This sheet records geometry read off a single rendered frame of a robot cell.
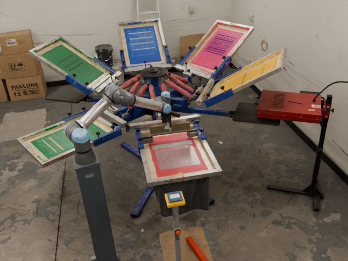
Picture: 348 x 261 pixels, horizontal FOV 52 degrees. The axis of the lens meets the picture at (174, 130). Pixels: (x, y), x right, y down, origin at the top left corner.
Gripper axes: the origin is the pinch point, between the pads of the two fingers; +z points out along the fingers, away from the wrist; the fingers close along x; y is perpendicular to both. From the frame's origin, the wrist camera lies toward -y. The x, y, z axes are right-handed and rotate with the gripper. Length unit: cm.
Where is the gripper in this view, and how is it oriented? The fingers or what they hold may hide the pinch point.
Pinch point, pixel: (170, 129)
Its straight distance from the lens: 317.2
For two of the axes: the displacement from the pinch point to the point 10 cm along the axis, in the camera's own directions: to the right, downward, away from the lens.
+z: 0.4, 8.7, 5.0
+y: -9.8, 1.4, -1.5
